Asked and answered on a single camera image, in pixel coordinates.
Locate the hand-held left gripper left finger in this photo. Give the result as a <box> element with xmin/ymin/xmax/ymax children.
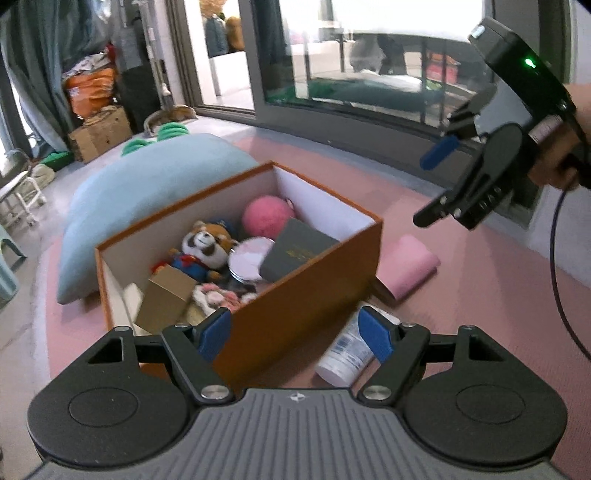
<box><xmin>88</xmin><ymin>308</ymin><xmax>234</xmax><ymax>402</ymax></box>

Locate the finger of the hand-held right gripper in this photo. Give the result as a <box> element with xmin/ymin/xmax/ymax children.
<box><xmin>413</xmin><ymin>126</ymin><xmax>532</xmax><ymax>230</ymax></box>
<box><xmin>420</xmin><ymin>88</ymin><xmax>498</xmax><ymax>169</ymax></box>

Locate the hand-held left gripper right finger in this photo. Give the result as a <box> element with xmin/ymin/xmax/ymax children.
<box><xmin>358</xmin><ymin>305</ymin><xmax>502</xmax><ymax>402</ymax></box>

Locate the white crochet doll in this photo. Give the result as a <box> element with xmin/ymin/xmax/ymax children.
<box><xmin>191</xmin><ymin>281</ymin><xmax>259</xmax><ymax>319</ymax></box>

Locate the white cream tube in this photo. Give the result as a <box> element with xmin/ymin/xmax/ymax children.
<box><xmin>316</xmin><ymin>309</ymin><xmax>402</xmax><ymax>388</ymax></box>

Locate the small brown cardboard box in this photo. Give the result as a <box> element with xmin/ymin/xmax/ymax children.
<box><xmin>135</xmin><ymin>265</ymin><xmax>199</xmax><ymax>333</ymax></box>

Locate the round compact mirror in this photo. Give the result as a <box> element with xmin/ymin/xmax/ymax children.
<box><xmin>228</xmin><ymin>237</ymin><xmax>275</xmax><ymax>282</ymax></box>

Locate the orange cardboard box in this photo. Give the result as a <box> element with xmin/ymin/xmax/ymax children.
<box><xmin>95</xmin><ymin>161</ymin><xmax>384</xmax><ymax>393</ymax></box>

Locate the plush dog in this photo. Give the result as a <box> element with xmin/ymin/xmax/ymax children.
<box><xmin>154</xmin><ymin>220</ymin><xmax>241</xmax><ymax>282</ymax></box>

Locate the small black box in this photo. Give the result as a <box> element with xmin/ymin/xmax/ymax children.
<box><xmin>259</xmin><ymin>218</ymin><xmax>342</xmax><ymax>282</ymax></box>

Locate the pink plush peach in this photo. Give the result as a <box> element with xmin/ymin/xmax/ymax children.
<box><xmin>242</xmin><ymin>196</ymin><xmax>296</xmax><ymax>241</ymax></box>

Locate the person's right forearm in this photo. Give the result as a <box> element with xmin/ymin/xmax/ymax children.
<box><xmin>567</xmin><ymin>82</ymin><xmax>591</xmax><ymax>139</ymax></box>

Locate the person's right hand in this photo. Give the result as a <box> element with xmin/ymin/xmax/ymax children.
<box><xmin>529</xmin><ymin>115</ymin><xmax>583</xmax><ymax>190</ymax></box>

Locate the pink pouch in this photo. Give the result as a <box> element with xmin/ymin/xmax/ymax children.
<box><xmin>374</xmin><ymin>234</ymin><xmax>441</xmax><ymax>305</ymax></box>

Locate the outdoor lounge chair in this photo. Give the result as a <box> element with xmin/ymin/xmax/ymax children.
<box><xmin>309</xmin><ymin>76</ymin><xmax>462</xmax><ymax>116</ymax></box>

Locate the pink ribbed mat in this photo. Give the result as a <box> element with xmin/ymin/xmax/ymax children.
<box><xmin>28</xmin><ymin>136</ymin><xmax>591</xmax><ymax>398</ymax></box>

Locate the blue-grey cushion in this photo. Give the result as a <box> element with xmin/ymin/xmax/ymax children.
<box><xmin>58</xmin><ymin>122</ymin><xmax>259</xmax><ymax>305</ymax></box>

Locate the teal plastic stool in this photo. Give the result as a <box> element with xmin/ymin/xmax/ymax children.
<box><xmin>0</xmin><ymin>226</ymin><xmax>21</xmax><ymax>305</ymax></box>

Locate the brown cardboard carton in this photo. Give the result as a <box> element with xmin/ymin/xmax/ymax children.
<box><xmin>69</xmin><ymin>106</ymin><xmax>134</xmax><ymax>162</ymax></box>

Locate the broom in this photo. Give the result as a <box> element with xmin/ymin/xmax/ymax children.
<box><xmin>139</xmin><ymin>0</ymin><xmax>199</xmax><ymax>134</ymax></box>

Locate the orange plastic bag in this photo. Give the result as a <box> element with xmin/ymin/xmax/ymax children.
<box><xmin>65</xmin><ymin>69</ymin><xmax>116</xmax><ymax>121</ymax></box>

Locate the grey curtain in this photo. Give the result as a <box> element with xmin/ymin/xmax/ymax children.
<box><xmin>0</xmin><ymin>0</ymin><xmax>93</xmax><ymax>153</ymax></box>

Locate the black cable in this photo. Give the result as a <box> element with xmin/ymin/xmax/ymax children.
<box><xmin>549</xmin><ymin>187</ymin><xmax>591</xmax><ymax>358</ymax></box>

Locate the white frame stool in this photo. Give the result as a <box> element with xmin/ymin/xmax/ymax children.
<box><xmin>0</xmin><ymin>148</ymin><xmax>47</xmax><ymax>227</ymax></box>

